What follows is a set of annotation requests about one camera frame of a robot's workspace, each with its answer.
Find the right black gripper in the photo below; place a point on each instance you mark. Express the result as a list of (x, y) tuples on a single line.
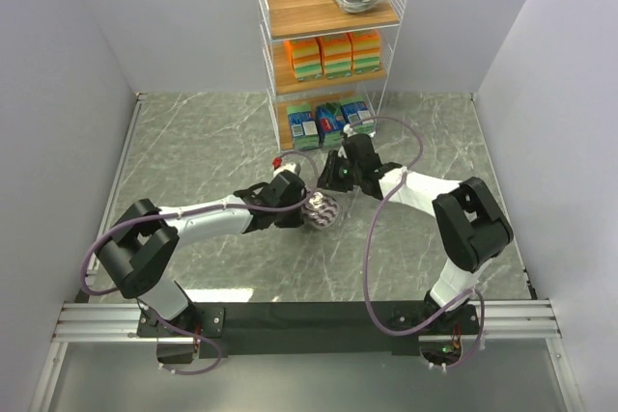
[(335, 173)]

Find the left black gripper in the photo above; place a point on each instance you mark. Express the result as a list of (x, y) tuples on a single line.
[(299, 209)]

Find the purple wavy sponge pack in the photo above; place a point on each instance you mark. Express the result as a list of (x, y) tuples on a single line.
[(321, 211)]

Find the blue green sponge pack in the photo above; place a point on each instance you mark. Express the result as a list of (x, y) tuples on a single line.
[(330, 124), (357, 114)]

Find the orange sponge pack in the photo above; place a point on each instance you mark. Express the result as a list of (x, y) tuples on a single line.
[(305, 58), (335, 50), (365, 51)]

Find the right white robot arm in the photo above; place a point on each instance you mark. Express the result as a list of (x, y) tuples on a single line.
[(472, 226)]

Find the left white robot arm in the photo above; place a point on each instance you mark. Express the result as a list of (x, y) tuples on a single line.
[(144, 240)]

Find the black front base bar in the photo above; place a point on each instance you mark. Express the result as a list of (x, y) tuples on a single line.
[(323, 327)]

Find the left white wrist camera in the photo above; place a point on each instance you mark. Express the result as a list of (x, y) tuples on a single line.
[(286, 168)]

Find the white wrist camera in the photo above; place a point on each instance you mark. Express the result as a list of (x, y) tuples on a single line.
[(346, 132), (286, 168)]

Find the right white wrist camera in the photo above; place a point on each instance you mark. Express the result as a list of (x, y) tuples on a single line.
[(346, 132)]

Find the white wire wooden shelf rack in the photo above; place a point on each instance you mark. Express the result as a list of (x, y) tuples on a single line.
[(285, 20)]

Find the aluminium frame rail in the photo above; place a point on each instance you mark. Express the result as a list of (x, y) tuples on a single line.
[(83, 322)]

